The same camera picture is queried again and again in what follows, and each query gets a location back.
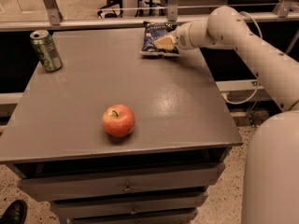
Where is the grey drawer cabinet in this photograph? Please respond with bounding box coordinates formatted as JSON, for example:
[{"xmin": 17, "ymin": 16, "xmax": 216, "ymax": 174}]
[{"xmin": 0, "ymin": 28, "xmax": 242, "ymax": 224}]

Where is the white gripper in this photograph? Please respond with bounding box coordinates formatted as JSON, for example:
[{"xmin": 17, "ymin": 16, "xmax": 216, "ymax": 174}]
[{"xmin": 154, "ymin": 21, "xmax": 208, "ymax": 50}]

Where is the red apple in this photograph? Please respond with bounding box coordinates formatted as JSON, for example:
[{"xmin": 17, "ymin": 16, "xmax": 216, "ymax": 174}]
[{"xmin": 102, "ymin": 105, "xmax": 135, "ymax": 138}]

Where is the black shoe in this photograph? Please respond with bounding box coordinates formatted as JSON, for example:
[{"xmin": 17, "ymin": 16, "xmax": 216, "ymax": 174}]
[{"xmin": 0, "ymin": 200, "xmax": 27, "ymax": 224}]

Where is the black office chair base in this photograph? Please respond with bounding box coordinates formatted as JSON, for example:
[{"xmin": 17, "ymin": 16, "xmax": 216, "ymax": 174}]
[{"xmin": 97, "ymin": 0, "xmax": 122, "ymax": 19}]

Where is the metal railing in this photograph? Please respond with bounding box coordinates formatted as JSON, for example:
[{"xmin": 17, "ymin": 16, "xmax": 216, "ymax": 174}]
[{"xmin": 0, "ymin": 0, "xmax": 298, "ymax": 32}]

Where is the green soda can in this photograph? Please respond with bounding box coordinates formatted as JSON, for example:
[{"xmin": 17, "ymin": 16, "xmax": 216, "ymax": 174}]
[{"xmin": 30, "ymin": 30, "xmax": 63, "ymax": 72}]

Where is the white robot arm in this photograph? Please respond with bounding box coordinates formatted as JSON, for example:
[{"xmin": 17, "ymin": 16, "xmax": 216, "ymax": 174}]
[{"xmin": 154, "ymin": 6, "xmax": 299, "ymax": 224}]

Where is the white cable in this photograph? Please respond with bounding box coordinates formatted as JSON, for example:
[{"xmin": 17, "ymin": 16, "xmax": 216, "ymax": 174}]
[{"xmin": 221, "ymin": 11, "xmax": 263, "ymax": 105}]

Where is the blue chip bag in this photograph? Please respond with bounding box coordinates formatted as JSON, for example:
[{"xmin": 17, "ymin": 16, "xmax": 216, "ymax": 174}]
[{"xmin": 140, "ymin": 21, "xmax": 179, "ymax": 57}]

